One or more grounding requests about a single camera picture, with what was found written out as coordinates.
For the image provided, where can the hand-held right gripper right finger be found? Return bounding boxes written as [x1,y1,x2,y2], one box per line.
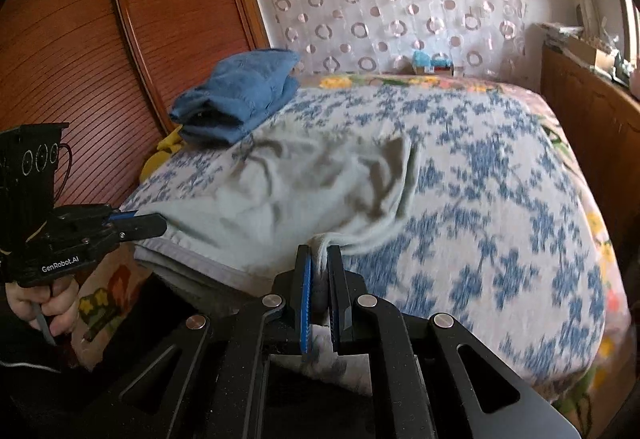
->
[327,245,582,439]

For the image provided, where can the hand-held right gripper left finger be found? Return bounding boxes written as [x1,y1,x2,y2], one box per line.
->
[75,244,316,439]

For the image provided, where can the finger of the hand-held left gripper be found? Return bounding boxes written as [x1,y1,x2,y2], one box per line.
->
[107,210,151,225]
[119,213,168,241]

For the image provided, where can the grey pants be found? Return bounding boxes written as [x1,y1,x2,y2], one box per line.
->
[134,124,421,387]

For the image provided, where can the person's left forearm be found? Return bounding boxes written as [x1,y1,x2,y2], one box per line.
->
[0,314,96,439]

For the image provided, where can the person's left hand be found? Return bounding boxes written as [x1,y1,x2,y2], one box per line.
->
[5,276,81,337]

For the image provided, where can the yellow cloth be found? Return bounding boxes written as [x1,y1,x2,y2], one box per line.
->
[139,126,183,182]

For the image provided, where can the folded blue jeans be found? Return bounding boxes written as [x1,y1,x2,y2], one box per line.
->
[169,49,302,144]

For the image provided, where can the wooden wardrobe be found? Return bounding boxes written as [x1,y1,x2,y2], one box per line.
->
[0,0,271,225]

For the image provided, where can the small box with blue items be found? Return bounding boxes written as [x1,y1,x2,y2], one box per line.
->
[411,50,467,78]

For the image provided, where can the bed with flowered sheet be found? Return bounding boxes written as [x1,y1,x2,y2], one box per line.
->
[70,71,632,439]

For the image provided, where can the wooden cabinet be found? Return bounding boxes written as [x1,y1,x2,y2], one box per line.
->
[541,41,640,270]

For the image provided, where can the stack of papers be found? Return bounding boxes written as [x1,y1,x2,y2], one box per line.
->
[542,21,585,47]

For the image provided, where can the cardboard box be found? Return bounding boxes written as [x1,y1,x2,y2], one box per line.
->
[575,38,617,74]

